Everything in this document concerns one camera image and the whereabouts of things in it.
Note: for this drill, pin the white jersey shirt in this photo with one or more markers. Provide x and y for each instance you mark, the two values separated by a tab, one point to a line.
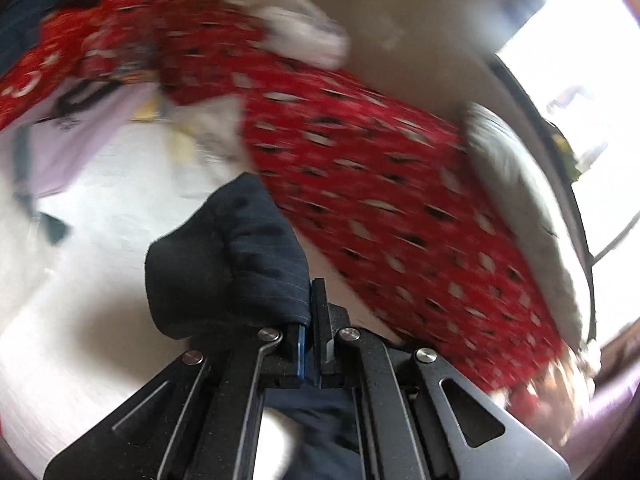
75	145

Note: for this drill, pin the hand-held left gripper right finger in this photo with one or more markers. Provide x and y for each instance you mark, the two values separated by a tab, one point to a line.
320	310

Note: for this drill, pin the grey pillow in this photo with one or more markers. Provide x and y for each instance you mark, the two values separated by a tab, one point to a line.
525	195

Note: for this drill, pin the window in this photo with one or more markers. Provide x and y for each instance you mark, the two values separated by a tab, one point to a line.
575	85

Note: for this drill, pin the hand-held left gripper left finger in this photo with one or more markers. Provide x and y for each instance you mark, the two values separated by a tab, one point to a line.
300	352

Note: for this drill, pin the white crumpled cloth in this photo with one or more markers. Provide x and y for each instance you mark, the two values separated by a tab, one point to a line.
300	25

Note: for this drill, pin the red patterned blanket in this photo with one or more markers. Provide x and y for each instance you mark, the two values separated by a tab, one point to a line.
375	185

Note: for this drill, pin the navy pinstriped pants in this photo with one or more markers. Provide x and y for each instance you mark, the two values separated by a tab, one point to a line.
235	260

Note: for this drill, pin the white quilted mattress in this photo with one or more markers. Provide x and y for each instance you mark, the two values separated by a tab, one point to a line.
100	285

